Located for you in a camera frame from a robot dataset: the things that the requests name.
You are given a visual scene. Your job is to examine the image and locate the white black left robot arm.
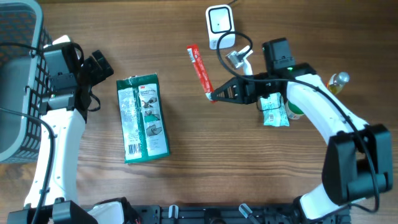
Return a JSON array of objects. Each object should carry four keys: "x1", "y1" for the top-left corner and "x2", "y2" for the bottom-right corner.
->
[{"x1": 7, "y1": 35, "x2": 141, "y2": 223}]

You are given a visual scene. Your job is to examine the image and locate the black right camera cable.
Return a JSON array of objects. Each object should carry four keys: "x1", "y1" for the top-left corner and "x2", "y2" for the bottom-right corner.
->
[{"x1": 216, "y1": 30, "x2": 381, "y2": 214}]

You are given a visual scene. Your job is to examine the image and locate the green lidded small jar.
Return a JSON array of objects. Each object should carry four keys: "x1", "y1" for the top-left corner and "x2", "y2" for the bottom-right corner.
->
[{"x1": 285, "y1": 100, "x2": 305, "y2": 119}]

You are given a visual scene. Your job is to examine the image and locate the teal wet wipes pack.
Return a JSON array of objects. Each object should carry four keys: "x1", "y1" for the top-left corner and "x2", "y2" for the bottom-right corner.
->
[{"x1": 260, "y1": 93, "x2": 290, "y2": 127}]

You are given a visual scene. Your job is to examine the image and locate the dark grey plastic shopping basket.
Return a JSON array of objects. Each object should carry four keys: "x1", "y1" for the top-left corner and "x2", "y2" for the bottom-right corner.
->
[{"x1": 1, "y1": 0, "x2": 52, "y2": 164}]

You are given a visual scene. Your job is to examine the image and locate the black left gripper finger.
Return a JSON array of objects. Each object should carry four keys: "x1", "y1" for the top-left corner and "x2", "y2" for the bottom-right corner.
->
[
  {"x1": 83, "y1": 57, "x2": 104, "y2": 85},
  {"x1": 92, "y1": 50, "x2": 114, "y2": 80}
]

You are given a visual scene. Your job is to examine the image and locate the white barcode scanner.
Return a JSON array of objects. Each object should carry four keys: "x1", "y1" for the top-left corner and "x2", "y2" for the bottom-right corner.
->
[{"x1": 205, "y1": 4, "x2": 235, "y2": 50}]

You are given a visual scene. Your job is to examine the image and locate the black left camera cable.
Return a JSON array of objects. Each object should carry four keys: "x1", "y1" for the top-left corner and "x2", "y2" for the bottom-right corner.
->
[{"x1": 0, "y1": 42, "x2": 102, "y2": 224}]

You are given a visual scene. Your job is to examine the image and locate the yellow dish soap bottle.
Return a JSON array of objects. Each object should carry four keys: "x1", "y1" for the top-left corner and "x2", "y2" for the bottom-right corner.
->
[{"x1": 326, "y1": 72, "x2": 350, "y2": 95}]

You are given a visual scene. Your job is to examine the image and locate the red coffee stick sachet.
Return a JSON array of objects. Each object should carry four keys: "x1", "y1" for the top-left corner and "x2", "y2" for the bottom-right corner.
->
[{"x1": 187, "y1": 44, "x2": 216, "y2": 103}]

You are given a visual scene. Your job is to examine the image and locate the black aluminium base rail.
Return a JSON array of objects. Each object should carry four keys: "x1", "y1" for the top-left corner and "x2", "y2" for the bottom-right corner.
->
[{"x1": 133, "y1": 203, "x2": 352, "y2": 224}]

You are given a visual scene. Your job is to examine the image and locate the green gloves package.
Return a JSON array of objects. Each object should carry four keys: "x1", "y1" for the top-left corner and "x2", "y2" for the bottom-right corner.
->
[{"x1": 116, "y1": 73, "x2": 170, "y2": 164}]

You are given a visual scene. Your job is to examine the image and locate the black camera cable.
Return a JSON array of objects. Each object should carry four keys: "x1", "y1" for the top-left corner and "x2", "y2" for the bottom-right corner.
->
[
  {"x1": 216, "y1": 30, "x2": 381, "y2": 214},
  {"x1": 0, "y1": 42, "x2": 102, "y2": 224}
]

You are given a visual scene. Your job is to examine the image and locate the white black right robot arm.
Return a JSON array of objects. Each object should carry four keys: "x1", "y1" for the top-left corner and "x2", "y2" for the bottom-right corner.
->
[{"x1": 211, "y1": 38, "x2": 393, "y2": 223}]

